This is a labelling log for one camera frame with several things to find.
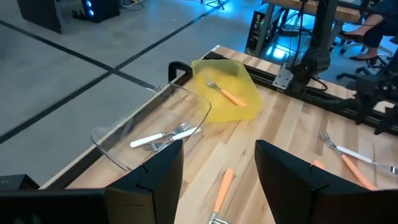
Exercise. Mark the clear plastic bin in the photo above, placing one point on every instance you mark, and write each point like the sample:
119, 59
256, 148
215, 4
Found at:
161, 105

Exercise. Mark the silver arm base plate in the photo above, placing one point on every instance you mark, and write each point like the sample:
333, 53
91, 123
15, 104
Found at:
283, 77

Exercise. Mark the wooden table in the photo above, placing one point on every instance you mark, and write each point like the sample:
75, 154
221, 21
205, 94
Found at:
345, 14

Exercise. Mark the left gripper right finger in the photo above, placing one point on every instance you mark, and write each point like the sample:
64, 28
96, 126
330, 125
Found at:
311, 199

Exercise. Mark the person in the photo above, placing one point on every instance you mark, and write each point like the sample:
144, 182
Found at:
367, 26

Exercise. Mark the black computer tower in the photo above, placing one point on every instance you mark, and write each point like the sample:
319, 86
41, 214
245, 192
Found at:
256, 31

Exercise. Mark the yellow plastic bin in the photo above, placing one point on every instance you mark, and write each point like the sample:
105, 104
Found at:
224, 113

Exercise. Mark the black curved clamp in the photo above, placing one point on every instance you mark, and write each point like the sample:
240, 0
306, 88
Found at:
174, 67

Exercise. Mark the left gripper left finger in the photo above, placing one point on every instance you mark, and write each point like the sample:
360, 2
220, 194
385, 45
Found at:
124, 205

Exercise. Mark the black office chair base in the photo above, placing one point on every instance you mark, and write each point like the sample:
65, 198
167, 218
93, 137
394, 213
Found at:
351, 74

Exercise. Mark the black box with blue lights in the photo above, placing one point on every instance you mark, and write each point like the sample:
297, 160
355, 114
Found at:
102, 11

